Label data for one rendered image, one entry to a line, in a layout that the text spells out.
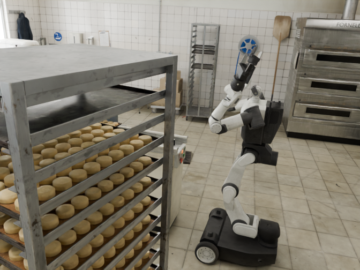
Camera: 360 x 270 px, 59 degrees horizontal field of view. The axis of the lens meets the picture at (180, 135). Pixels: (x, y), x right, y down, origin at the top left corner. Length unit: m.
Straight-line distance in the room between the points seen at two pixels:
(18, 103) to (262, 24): 6.07
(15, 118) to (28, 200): 0.19
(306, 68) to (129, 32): 3.58
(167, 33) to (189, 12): 0.61
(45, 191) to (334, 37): 5.22
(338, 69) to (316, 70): 0.32
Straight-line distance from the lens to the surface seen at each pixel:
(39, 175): 0.80
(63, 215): 0.96
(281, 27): 6.52
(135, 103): 1.01
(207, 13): 6.60
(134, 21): 6.95
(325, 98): 5.82
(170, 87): 1.14
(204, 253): 2.83
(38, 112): 0.98
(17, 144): 0.70
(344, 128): 6.04
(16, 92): 0.67
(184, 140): 2.91
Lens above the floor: 1.95
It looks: 21 degrees down
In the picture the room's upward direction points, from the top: 3 degrees clockwise
